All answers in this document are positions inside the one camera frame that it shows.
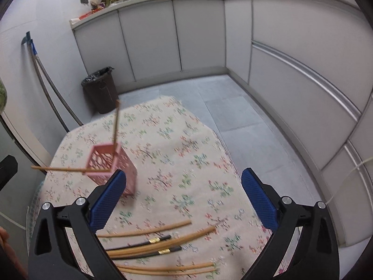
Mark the grey cabinet run metal rail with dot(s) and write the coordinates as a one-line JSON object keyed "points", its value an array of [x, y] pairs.
{"points": [[291, 35]]}

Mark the dark brown trash bin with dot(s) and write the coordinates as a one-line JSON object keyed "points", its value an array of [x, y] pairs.
{"points": [[102, 93]]}

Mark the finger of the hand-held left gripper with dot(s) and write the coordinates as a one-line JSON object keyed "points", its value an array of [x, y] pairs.
{"points": [[7, 172]]}

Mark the floral tablecloth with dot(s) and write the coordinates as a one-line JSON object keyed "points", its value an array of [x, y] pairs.
{"points": [[174, 157]]}

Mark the wooden chopstick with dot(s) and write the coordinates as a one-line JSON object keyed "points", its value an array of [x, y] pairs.
{"points": [[116, 122], [145, 231], [169, 267], [174, 271], [58, 169], [174, 240]]}

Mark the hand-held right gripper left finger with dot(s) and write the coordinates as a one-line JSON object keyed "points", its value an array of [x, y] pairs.
{"points": [[107, 201]]}

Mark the person's left forearm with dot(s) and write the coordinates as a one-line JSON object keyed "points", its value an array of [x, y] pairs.
{"points": [[14, 264]]}

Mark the person's left hand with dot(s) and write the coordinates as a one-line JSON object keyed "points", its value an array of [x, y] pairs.
{"points": [[2, 236]]}

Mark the plastic bag of greens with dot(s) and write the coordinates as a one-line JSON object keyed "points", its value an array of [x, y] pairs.
{"points": [[1, 96]]}

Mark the red packets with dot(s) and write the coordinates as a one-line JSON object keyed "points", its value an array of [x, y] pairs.
{"points": [[87, 14]]}

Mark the black chopstick gold band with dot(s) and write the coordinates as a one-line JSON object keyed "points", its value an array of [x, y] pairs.
{"points": [[137, 243], [145, 253]]}

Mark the bag of garlic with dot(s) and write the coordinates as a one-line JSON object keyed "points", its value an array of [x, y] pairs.
{"points": [[96, 1]]}

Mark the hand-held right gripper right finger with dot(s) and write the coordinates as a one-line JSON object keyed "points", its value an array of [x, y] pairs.
{"points": [[259, 201]]}

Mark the black trash bag liner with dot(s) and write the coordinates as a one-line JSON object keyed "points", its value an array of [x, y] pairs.
{"points": [[96, 74]]}

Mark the white cloth teal border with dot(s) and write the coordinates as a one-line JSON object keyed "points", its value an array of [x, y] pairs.
{"points": [[32, 210]]}

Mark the blue wall mop holder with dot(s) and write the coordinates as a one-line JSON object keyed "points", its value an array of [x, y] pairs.
{"points": [[27, 39]]}

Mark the pink perforated plastic basket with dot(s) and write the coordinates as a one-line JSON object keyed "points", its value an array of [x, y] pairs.
{"points": [[128, 175]]}

